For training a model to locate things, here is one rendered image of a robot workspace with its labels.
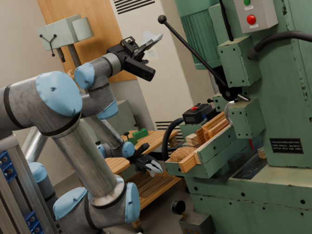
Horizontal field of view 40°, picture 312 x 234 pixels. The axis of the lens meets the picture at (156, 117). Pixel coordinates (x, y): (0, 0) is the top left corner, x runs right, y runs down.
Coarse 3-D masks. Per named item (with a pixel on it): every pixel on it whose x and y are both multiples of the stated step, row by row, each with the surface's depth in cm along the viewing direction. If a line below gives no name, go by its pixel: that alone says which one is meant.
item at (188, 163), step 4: (224, 128) 175; (208, 140) 168; (192, 152) 162; (188, 156) 159; (192, 156) 159; (184, 160) 157; (188, 160) 158; (192, 160) 159; (180, 164) 156; (184, 164) 156; (188, 164) 158; (192, 164) 159; (180, 168) 157; (184, 168) 156; (188, 168) 158; (184, 172) 157
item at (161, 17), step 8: (160, 16) 162; (168, 24) 162; (176, 32) 161; (184, 40) 160; (192, 48) 159; (200, 56) 158; (224, 88) 154; (232, 88) 152; (240, 88) 154; (224, 96) 155; (232, 96) 153; (240, 96) 152
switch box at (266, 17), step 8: (240, 0) 134; (256, 0) 130; (264, 0) 130; (272, 0) 133; (240, 8) 135; (256, 8) 131; (264, 8) 130; (272, 8) 133; (240, 16) 136; (256, 16) 132; (264, 16) 131; (272, 16) 132; (240, 24) 137; (248, 24) 135; (264, 24) 132; (272, 24) 132
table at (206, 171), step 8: (256, 136) 181; (184, 144) 194; (232, 144) 170; (240, 144) 174; (224, 152) 166; (232, 152) 170; (216, 160) 163; (224, 160) 166; (168, 168) 173; (176, 168) 170; (192, 168) 163; (200, 168) 160; (208, 168) 160; (216, 168) 163; (192, 176) 165; (200, 176) 162; (208, 176) 160
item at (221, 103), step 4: (216, 96) 175; (220, 96) 174; (216, 100) 175; (220, 100) 175; (224, 100) 173; (216, 104) 177; (220, 104) 176; (224, 104) 174; (216, 108) 178; (220, 108) 176; (224, 108) 175
